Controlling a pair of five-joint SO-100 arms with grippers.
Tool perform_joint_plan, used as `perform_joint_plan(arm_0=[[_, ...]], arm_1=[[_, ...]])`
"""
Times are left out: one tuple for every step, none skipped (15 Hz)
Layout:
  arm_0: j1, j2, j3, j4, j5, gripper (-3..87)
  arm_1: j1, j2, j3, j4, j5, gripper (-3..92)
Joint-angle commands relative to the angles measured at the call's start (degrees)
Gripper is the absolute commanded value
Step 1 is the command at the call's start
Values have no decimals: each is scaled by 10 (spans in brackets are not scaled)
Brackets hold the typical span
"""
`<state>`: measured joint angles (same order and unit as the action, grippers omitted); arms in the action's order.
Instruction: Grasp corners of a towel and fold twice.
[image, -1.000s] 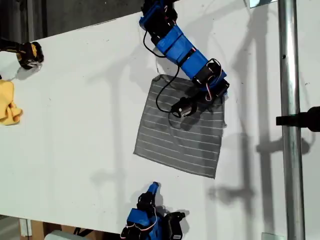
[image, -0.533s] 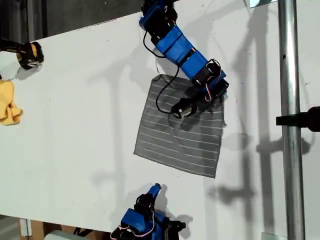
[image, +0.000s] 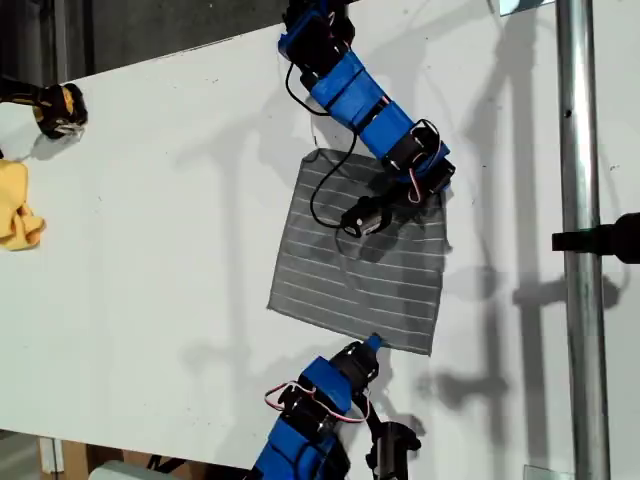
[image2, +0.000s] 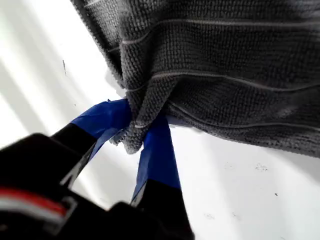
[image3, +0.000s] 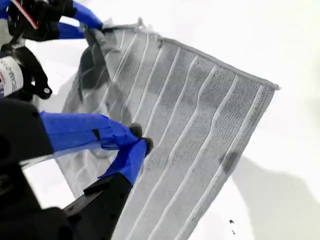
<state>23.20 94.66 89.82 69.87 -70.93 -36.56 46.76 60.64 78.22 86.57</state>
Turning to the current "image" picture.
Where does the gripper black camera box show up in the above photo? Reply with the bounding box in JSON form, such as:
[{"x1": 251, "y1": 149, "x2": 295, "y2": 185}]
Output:
[
  {"x1": 340, "y1": 195, "x2": 397, "y2": 239},
  {"x1": 366, "y1": 419, "x2": 423, "y2": 480}
]

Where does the steel post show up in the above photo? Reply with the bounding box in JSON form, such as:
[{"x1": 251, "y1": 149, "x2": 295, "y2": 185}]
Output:
[{"x1": 554, "y1": 0, "x2": 612, "y2": 480}]

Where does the black clamp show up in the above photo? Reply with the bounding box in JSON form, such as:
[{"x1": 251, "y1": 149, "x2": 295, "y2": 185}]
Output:
[{"x1": 551, "y1": 212, "x2": 640, "y2": 265}]

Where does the yellow cloth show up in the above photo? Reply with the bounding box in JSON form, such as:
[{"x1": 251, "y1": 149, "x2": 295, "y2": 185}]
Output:
[{"x1": 0, "y1": 158, "x2": 47, "y2": 252}]

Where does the camera black cable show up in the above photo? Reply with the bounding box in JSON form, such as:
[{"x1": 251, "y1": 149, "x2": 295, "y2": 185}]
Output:
[
  {"x1": 284, "y1": 62, "x2": 361, "y2": 231},
  {"x1": 363, "y1": 392, "x2": 385, "y2": 437}
]

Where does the white table bracket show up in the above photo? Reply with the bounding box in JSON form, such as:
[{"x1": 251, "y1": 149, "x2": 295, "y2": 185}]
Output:
[{"x1": 38, "y1": 437, "x2": 65, "y2": 474}]

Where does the grey white-striped towel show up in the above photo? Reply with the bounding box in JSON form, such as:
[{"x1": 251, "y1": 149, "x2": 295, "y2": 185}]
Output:
[{"x1": 266, "y1": 148, "x2": 454, "y2": 357}]

